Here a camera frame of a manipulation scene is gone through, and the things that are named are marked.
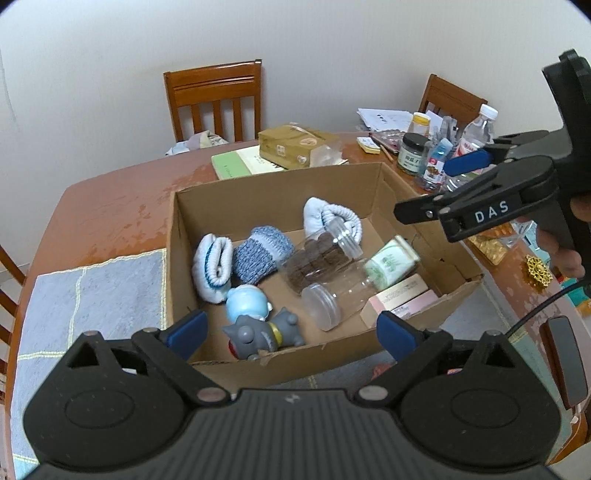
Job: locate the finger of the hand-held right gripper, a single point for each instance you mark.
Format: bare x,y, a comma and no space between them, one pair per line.
466,161
415,211

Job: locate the bottle with yellow lid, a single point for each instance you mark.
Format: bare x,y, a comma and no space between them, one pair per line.
419,122

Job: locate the white sock with blue stripe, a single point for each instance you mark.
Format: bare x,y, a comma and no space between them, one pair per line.
212,267

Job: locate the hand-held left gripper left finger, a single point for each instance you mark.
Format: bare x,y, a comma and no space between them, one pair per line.
187,330

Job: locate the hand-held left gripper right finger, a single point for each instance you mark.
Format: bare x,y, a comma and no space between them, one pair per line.
395,330

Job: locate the small bottle with red label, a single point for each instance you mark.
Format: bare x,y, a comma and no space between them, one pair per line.
435,168

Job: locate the grey cat toy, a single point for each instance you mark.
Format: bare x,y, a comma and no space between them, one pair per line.
254,332

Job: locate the gold ornament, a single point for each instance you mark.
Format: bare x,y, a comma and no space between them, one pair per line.
538,272

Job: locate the light blue toy figure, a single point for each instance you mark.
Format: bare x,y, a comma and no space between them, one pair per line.
247,302

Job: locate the beige carton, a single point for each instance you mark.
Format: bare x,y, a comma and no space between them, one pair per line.
397,290

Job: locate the person's right hand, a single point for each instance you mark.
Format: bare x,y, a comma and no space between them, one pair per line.
568,263

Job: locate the pill blister pack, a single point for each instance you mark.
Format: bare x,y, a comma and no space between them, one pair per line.
390,141

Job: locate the green book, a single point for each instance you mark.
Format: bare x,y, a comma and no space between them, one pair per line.
235,164

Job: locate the plain white sock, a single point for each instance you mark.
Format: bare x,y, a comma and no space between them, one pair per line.
318,214

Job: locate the large clear water bottle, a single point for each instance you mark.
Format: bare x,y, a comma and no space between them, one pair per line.
475,138

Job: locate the brown tissue pack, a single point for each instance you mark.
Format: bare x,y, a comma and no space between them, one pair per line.
286,145

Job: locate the pink carton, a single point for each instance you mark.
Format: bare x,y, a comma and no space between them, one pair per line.
422,302

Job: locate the small jar with black lid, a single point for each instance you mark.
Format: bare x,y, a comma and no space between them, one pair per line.
413,154

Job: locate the clear plastic jar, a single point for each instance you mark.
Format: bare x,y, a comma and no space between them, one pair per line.
341,295

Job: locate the wooden chair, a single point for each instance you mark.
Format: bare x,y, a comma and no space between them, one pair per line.
452,99
11,295
212,101

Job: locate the white papers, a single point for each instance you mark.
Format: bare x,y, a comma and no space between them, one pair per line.
383,117

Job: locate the yellow sticky note pad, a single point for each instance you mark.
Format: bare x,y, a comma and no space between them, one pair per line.
368,144

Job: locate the clear jar with brown filling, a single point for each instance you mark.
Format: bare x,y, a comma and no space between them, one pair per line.
314,261

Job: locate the blue-grey knit sock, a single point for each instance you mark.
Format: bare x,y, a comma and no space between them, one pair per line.
261,258

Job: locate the green tissue packet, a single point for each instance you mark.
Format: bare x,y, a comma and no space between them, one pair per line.
390,263

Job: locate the checked blue-grey cloth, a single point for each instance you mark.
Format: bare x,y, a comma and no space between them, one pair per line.
92,300

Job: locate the crumpled cloth on chair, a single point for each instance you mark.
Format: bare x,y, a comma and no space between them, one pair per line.
203,141

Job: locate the cardboard box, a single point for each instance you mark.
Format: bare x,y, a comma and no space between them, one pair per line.
207,217

